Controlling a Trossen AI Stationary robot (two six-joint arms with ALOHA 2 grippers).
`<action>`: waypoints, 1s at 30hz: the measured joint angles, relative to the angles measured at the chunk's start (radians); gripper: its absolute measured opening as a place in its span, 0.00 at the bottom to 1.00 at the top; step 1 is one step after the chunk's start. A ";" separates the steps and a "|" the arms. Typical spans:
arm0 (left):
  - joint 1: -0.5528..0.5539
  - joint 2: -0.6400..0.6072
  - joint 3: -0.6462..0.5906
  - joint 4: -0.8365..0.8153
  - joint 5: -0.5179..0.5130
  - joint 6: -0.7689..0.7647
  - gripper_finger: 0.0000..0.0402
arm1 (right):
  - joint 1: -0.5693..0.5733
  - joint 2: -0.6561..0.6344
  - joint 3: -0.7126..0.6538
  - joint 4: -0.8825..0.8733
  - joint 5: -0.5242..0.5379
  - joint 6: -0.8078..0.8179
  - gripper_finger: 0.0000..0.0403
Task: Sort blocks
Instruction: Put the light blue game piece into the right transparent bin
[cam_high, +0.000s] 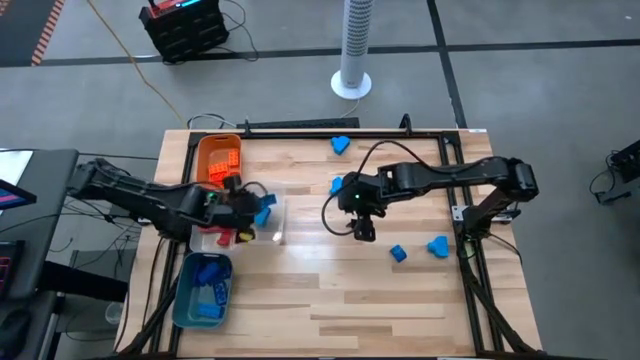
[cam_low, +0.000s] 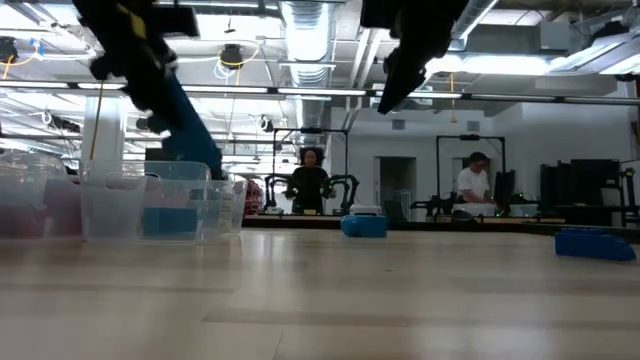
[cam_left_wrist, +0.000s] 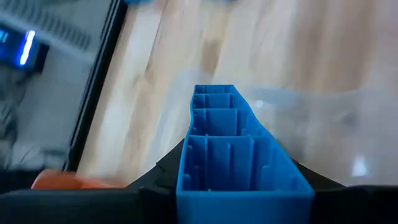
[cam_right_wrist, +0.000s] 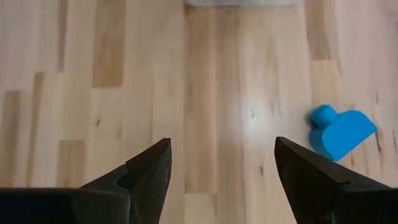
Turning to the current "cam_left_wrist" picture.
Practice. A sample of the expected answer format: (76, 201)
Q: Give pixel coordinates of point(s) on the long light blue block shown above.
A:
(224, 155)

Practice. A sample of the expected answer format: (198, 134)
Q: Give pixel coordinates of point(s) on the orange plastic bin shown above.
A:
(62, 182)

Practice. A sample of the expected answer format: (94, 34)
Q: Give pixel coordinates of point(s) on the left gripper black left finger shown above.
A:
(77, 207)

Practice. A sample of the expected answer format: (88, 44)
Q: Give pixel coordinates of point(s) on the clear plastic bin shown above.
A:
(326, 130)

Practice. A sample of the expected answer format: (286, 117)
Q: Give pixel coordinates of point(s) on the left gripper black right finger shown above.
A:
(357, 205)

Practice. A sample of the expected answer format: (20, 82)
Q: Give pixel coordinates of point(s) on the blue-lit computer case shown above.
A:
(26, 46)

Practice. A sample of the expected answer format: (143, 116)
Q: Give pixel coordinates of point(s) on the black aluminium table frame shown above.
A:
(94, 87)

